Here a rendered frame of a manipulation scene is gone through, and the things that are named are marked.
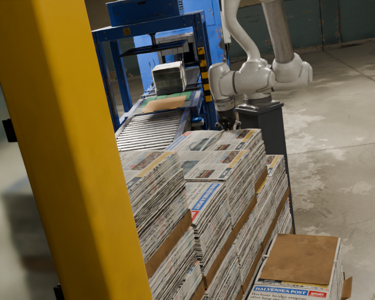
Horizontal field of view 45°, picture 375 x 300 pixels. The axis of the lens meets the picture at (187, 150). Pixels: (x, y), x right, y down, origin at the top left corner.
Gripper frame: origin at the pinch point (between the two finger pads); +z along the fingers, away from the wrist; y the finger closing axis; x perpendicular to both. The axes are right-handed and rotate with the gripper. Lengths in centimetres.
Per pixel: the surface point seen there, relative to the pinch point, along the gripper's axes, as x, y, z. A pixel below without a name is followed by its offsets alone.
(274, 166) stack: 6.9, 17.0, 12.9
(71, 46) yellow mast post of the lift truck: -145, 38, -77
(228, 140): -17.8, 6.0, -11.8
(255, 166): -19.3, 16.6, 0.0
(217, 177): -58, 16, -15
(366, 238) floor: 79, 51, 101
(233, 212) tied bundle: -58, 19, -1
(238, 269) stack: -64, 19, 18
